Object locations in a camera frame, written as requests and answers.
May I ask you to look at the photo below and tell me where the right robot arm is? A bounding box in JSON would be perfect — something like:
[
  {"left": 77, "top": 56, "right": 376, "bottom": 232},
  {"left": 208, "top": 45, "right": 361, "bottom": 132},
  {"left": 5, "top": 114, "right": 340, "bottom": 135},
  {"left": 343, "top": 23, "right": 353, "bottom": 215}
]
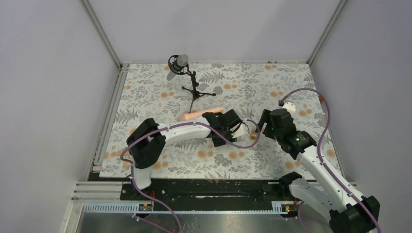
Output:
[{"left": 257, "top": 108, "right": 382, "bottom": 233}]

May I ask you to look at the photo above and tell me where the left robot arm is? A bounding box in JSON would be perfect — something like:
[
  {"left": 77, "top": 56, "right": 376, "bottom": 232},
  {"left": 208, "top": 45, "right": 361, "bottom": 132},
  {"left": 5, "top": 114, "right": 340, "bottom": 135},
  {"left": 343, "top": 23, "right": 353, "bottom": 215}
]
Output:
[{"left": 126, "top": 110, "right": 250, "bottom": 200}]

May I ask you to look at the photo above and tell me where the pink tube container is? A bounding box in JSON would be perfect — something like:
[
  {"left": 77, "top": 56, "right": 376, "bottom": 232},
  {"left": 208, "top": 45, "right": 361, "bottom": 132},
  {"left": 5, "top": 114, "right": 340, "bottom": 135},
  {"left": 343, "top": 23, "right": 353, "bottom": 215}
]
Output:
[{"left": 178, "top": 106, "right": 224, "bottom": 121}]

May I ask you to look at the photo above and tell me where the black microphone tripod stand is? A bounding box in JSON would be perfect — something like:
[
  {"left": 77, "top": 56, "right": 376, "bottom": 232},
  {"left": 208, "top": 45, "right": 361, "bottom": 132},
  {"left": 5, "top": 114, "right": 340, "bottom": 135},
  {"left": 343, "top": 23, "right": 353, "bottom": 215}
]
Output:
[{"left": 182, "top": 70, "right": 217, "bottom": 113}]

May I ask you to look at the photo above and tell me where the silver microphone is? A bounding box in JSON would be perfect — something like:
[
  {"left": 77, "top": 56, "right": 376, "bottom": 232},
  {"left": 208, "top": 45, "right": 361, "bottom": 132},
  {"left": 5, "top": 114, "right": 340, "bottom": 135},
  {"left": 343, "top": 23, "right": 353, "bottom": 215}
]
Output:
[{"left": 166, "top": 54, "right": 189, "bottom": 81}]

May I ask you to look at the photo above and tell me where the floral table mat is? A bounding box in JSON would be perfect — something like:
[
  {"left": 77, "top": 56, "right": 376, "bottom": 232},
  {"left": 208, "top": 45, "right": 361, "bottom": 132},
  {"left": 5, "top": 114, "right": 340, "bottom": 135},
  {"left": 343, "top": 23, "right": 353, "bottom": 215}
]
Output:
[{"left": 100, "top": 63, "right": 326, "bottom": 180}]

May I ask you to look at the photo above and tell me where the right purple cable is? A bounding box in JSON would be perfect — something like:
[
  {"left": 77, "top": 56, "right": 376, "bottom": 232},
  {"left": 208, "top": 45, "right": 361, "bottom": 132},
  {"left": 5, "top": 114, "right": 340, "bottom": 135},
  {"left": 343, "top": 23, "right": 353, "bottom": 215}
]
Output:
[{"left": 278, "top": 88, "right": 382, "bottom": 233}]

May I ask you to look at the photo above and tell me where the purple cable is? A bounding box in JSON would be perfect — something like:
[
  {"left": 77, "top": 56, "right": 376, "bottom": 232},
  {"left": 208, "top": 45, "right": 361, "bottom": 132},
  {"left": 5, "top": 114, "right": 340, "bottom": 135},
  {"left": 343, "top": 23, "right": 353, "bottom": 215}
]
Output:
[
  {"left": 120, "top": 119, "right": 261, "bottom": 233},
  {"left": 278, "top": 88, "right": 382, "bottom": 233}
]

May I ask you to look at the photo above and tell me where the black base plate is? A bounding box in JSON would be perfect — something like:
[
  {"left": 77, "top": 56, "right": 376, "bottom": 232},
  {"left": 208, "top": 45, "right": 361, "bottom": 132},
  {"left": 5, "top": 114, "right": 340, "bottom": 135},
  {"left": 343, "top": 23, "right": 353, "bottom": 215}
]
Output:
[{"left": 120, "top": 179, "right": 296, "bottom": 212}]

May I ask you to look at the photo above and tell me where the white slotted cable duct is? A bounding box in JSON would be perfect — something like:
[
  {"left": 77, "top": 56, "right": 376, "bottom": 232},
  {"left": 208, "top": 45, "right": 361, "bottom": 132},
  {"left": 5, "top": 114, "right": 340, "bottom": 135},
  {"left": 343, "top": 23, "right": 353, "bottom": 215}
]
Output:
[{"left": 83, "top": 200, "right": 291, "bottom": 216}]

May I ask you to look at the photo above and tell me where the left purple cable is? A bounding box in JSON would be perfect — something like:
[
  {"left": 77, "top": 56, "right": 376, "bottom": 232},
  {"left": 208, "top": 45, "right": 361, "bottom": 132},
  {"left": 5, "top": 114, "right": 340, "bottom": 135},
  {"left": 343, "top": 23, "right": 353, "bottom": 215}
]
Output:
[{"left": 120, "top": 119, "right": 261, "bottom": 233}]

